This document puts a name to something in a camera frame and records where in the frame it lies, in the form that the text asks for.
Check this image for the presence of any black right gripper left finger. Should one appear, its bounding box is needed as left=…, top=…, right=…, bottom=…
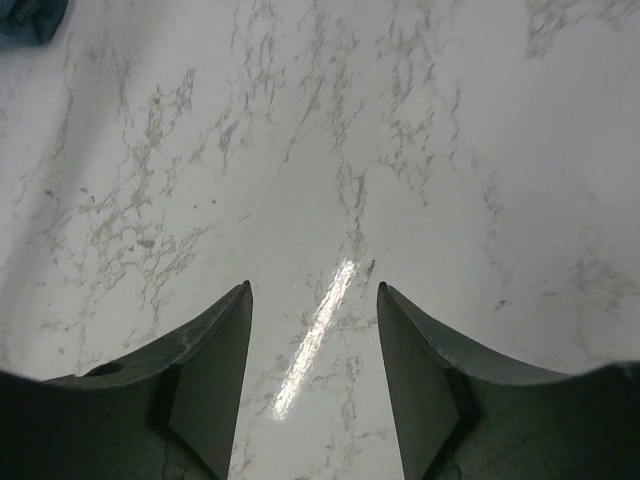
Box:
left=1, top=283, right=253, bottom=479

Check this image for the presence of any blue t shirt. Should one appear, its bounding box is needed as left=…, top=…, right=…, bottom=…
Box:
left=0, top=0, right=69, bottom=51

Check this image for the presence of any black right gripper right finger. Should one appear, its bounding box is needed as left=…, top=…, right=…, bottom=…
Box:
left=377, top=283, right=639, bottom=479

